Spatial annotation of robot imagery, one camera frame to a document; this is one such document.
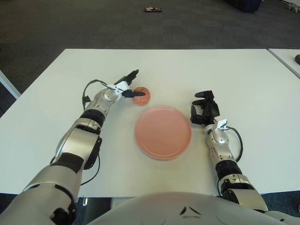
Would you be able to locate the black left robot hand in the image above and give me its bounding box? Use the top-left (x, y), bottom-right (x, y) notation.
top-left (113, 69), bottom-right (146, 98)

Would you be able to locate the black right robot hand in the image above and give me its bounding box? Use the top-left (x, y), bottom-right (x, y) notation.
top-left (190, 90), bottom-right (220, 125)

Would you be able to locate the red yellow apple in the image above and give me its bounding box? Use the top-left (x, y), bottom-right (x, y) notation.
top-left (132, 86), bottom-right (151, 106)

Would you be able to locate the pink round plate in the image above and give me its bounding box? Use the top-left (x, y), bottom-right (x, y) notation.
top-left (135, 105), bottom-right (192, 160)

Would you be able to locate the dark bulky floor object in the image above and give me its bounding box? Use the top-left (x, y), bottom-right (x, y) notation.
top-left (222, 0), bottom-right (262, 12)

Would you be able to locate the grey robot torso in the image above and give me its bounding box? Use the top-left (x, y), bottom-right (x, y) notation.
top-left (88, 191), bottom-right (300, 225)

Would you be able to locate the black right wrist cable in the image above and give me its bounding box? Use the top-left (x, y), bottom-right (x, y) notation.
top-left (226, 126), bottom-right (243, 162)

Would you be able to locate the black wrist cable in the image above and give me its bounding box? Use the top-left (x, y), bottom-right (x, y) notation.
top-left (82, 79), bottom-right (111, 110)
top-left (226, 126), bottom-right (243, 162)

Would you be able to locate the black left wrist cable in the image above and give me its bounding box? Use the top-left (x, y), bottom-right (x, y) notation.
top-left (82, 79), bottom-right (111, 110)

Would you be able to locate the black left elbow cable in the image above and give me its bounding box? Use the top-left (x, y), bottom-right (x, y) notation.
top-left (79, 153), bottom-right (100, 187)

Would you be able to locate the white table frame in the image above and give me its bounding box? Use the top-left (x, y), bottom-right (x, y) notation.
top-left (0, 69), bottom-right (22, 99)

